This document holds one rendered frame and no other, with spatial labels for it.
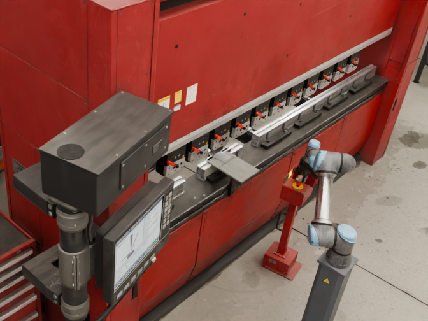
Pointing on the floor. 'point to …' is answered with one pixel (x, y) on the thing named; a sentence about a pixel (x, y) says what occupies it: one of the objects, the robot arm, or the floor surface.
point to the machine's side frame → (392, 71)
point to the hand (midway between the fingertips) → (302, 184)
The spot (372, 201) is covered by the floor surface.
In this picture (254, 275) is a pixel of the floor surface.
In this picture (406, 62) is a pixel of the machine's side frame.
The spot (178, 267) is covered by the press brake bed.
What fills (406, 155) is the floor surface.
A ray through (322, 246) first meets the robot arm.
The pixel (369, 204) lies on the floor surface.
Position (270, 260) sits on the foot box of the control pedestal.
